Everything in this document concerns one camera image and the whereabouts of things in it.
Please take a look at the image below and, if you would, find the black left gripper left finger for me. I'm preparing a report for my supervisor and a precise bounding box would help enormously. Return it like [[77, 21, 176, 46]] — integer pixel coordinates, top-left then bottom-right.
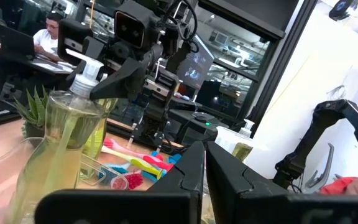
[[34, 141, 206, 224]]

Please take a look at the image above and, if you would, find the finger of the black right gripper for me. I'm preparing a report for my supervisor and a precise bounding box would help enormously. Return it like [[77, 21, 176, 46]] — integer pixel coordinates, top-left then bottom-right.
[[90, 61, 151, 101], [89, 57, 146, 96]]

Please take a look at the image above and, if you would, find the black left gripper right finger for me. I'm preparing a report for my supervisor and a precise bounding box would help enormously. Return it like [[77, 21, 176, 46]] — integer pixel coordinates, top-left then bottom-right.
[[206, 141, 358, 224]]

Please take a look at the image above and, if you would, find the red dish brush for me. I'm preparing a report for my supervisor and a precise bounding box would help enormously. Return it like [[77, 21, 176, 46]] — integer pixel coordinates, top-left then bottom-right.
[[112, 172, 145, 191]]

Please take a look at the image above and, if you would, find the blue dish brush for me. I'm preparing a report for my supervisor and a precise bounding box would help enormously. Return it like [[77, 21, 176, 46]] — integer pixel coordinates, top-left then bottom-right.
[[99, 162, 129, 185]]

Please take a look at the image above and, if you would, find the yellow-green dish brush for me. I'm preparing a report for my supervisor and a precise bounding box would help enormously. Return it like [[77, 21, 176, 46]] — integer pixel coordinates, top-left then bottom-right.
[[100, 145, 165, 180]]

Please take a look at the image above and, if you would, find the dark blue sponge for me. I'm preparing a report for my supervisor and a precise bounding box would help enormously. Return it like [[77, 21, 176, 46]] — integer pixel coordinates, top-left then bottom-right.
[[167, 152, 183, 166]]

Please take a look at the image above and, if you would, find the person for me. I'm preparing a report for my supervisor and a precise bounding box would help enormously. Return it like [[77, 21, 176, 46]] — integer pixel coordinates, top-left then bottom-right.
[[32, 11, 67, 63]]

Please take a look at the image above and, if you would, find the dark office desk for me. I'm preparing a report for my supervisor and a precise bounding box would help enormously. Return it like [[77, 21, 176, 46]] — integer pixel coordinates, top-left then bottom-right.
[[0, 43, 77, 75]]

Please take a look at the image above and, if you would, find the red item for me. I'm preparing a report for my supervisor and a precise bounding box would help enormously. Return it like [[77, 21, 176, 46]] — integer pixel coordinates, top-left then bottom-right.
[[319, 176, 358, 196]]

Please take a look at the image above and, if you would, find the grey office chair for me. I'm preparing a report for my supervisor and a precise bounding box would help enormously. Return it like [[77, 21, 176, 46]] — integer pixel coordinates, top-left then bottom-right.
[[303, 142, 336, 194]]

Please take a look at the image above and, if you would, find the black laptop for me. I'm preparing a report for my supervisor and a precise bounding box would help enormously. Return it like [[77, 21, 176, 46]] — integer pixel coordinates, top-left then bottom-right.
[[0, 23, 37, 60]]

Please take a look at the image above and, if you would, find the black computer monitor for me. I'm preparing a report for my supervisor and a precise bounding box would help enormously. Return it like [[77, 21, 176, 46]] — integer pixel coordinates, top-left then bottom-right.
[[175, 34, 216, 91]]

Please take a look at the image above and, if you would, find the black computer mouse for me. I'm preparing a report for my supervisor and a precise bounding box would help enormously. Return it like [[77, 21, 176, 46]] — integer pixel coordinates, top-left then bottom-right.
[[193, 112, 211, 123]]

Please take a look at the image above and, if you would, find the black box with green light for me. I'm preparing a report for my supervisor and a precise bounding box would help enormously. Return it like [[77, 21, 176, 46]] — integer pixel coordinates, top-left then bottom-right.
[[168, 108, 230, 146]]

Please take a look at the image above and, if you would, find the potted succulent plant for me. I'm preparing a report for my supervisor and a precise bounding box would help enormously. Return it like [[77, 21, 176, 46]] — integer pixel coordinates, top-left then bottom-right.
[[13, 85, 51, 139]]

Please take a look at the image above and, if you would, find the white box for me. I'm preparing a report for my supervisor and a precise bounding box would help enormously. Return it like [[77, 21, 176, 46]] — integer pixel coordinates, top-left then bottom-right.
[[214, 126, 272, 166]]

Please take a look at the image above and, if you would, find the black round ceiling device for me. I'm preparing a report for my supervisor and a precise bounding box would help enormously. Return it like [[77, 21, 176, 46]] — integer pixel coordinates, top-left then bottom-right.
[[328, 0, 358, 22]]

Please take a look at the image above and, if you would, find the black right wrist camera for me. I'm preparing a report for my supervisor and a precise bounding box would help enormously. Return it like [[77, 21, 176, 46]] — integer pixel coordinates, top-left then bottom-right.
[[114, 8, 147, 50]]

